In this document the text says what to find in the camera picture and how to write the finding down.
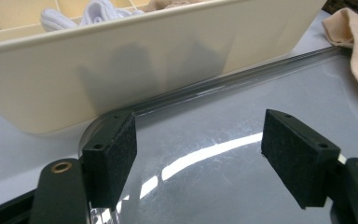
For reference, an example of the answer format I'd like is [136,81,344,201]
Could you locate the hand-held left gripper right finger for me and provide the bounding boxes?
[260,108,358,224]

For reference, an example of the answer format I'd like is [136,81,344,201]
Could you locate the clear box lid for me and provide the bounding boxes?
[77,46,358,224]

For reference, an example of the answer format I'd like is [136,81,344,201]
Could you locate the white sock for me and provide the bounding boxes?
[39,0,145,33]

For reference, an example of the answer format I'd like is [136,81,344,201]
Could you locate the cream divided storage box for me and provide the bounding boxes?
[0,0,328,135]

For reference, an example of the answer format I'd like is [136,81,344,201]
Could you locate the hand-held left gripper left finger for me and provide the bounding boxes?
[29,111,138,224]

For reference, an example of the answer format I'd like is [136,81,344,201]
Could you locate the brown wicker basket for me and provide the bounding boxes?
[322,0,358,26]

